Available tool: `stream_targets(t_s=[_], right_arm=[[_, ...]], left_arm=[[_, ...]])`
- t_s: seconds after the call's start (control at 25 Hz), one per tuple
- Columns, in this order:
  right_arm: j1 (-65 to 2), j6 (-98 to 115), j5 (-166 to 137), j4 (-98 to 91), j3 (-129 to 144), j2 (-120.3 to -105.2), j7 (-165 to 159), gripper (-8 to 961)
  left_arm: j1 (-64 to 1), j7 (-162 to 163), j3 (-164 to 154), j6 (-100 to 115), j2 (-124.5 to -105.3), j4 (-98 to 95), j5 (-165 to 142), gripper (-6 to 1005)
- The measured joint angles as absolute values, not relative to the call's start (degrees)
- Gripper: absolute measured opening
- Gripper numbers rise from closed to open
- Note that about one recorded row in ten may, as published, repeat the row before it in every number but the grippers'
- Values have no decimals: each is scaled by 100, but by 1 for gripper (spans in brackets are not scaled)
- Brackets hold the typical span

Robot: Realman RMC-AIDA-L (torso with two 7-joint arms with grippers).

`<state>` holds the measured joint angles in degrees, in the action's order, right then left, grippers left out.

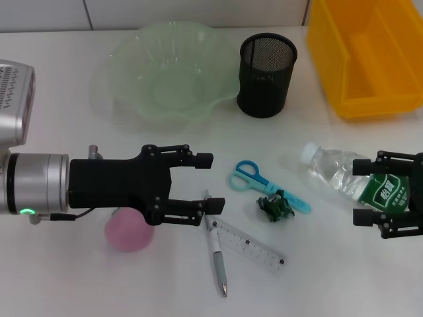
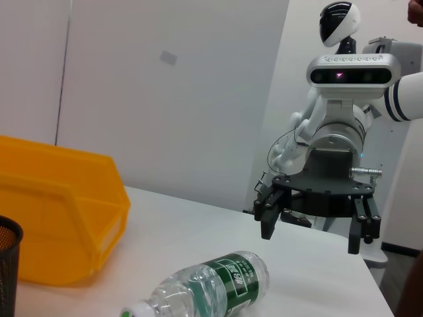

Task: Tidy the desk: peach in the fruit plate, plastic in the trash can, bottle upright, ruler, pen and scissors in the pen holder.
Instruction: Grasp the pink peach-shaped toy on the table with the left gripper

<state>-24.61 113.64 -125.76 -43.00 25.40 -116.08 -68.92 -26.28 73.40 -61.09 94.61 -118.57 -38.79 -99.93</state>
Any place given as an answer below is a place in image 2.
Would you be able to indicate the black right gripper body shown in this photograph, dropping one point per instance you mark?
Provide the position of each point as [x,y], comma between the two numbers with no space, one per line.
[327,195]

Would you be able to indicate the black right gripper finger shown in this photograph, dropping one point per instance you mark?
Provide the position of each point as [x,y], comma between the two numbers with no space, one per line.
[358,231]
[269,221]

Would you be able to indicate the yellow plastic storage bin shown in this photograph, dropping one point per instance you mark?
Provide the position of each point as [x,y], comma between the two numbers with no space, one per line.
[66,198]

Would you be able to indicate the white humanoid robot black face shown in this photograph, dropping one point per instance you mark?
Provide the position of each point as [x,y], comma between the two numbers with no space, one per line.
[340,20]

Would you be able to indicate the person in dark clothes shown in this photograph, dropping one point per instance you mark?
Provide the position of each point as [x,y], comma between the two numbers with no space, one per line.
[413,290]

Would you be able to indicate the clear water bottle green label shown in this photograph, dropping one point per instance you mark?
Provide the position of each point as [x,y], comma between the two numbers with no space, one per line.
[211,284]

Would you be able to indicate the silver right wrist depth camera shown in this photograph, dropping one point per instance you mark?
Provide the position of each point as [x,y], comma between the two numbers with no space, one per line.
[350,64]

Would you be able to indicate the black mesh pen holder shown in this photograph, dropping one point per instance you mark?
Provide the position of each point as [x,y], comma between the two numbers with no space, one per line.
[8,270]

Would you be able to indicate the white grey machine housing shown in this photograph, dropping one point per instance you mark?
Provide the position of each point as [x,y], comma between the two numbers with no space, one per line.
[406,56]

